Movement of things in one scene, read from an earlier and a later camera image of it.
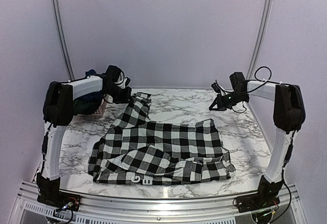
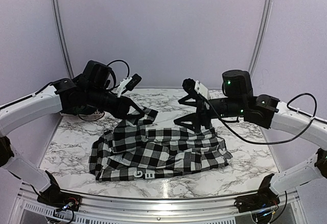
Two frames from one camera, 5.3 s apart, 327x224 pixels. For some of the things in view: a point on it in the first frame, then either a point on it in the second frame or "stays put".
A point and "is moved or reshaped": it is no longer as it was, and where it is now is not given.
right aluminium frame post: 263,29 stays put
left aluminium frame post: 65,50 stays put
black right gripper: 218,100 -> 196,128
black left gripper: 124,99 -> 122,109
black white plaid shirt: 140,152 is moved or reshaped
